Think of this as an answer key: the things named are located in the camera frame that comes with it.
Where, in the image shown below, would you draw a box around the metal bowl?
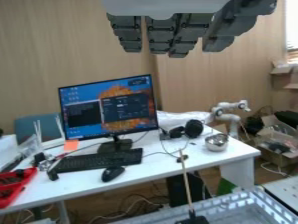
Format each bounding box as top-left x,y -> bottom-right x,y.
204,133 -> 232,153

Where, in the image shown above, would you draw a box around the cardboard box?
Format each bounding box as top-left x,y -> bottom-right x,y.
269,59 -> 298,91
256,114 -> 298,168

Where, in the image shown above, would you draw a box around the white desk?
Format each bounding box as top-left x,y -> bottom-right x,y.
0,127 -> 262,224

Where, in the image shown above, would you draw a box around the small white jointed device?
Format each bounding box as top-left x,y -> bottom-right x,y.
208,98 -> 253,140

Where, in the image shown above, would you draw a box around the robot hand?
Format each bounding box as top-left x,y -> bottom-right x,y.
100,0 -> 278,59

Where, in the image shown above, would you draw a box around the computer monitor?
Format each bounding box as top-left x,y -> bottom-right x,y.
58,73 -> 160,155

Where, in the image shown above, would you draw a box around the grey-blue chair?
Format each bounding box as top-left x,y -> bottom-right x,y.
14,112 -> 64,145

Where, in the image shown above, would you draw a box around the black headphones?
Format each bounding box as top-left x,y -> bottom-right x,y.
167,118 -> 207,140

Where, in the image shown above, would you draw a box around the red tray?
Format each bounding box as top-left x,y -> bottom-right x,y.
0,166 -> 40,188
0,181 -> 30,210

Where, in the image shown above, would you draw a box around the orange sticky note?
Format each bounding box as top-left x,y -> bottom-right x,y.
63,139 -> 81,152

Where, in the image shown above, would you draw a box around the clear box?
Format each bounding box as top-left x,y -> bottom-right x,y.
109,187 -> 298,224

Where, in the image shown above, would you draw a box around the thin stick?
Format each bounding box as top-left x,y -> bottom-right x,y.
177,149 -> 196,214

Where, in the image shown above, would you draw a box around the black computer mouse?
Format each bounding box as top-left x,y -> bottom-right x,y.
100,165 -> 128,183

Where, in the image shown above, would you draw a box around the black keyboard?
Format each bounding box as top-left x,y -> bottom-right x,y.
51,147 -> 145,175

